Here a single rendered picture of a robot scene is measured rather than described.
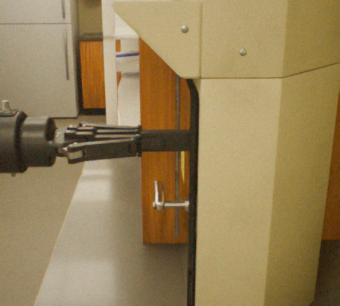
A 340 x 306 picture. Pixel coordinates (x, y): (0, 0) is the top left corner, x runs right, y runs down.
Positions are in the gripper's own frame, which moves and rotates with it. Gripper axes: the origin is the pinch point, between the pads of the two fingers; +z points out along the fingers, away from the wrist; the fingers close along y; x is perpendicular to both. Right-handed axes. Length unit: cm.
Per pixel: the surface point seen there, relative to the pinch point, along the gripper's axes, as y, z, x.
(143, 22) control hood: -4.6, -2.8, -17.4
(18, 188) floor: 278, -108, 131
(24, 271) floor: 161, -74, 131
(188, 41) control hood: -4.6, 3.1, -15.1
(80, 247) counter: 31, -19, 37
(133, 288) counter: 15.0, -5.8, 36.9
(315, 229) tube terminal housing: 7.0, 27.4, 19.6
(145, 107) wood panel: 32.4, -3.1, 3.2
